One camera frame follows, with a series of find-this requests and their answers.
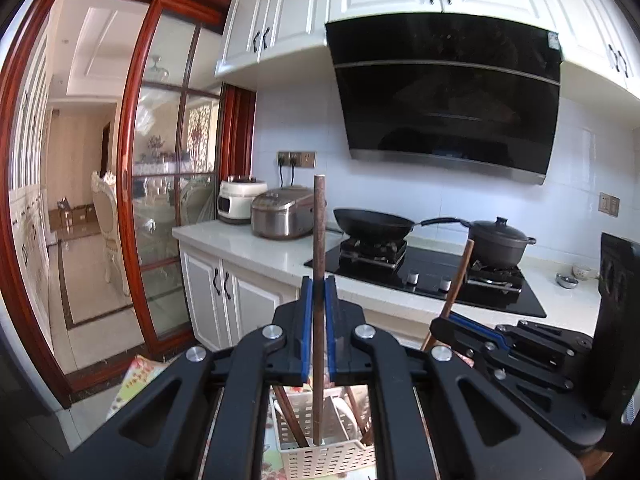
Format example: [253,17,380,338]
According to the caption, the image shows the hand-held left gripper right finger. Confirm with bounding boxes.
[324,276,586,480]

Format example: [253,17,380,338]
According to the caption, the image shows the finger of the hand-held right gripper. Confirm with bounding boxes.
[495,321,593,376]
[431,314,576,396]

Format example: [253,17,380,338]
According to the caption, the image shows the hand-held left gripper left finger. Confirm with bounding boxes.
[60,276,315,480]

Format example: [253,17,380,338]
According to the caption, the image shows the brown wooden chopstick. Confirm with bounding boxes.
[420,238,476,352]
[274,386,308,447]
[346,386,375,445]
[311,175,328,447]

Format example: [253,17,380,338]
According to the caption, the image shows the white slotted plastic basket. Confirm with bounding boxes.
[267,385,377,470]

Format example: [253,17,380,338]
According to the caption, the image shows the black glass gas stove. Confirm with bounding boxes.
[304,240,547,318]

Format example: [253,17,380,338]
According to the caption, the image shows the black lidded pot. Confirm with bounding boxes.
[467,217,537,268]

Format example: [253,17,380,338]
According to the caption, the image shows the white kitchen counter cabinet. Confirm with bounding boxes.
[172,220,640,356]

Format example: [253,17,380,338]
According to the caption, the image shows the black wok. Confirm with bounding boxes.
[333,208,471,242]

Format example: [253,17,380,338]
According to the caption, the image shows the silver rice cooker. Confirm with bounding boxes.
[251,186,328,240]

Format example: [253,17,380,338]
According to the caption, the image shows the white electric cooker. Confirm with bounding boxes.
[218,175,268,225]

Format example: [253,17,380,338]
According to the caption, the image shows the red framed glass sliding door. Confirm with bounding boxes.
[117,0,257,348]

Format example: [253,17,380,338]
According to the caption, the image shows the white ornate dining chair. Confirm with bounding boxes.
[90,170,132,297]

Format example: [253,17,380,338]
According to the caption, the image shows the black range hood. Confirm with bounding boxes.
[325,12,563,186]

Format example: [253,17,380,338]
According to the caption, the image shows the pile of cardboard boxes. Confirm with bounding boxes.
[56,199,96,228]

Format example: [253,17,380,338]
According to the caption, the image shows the gold wall socket panel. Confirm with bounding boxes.
[277,151,317,169]

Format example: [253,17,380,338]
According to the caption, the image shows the white hallway wall cabinets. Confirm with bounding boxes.
[7,25,56,356]

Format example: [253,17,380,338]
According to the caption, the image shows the red wooden door frame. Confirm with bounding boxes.
[0,0,236,408]

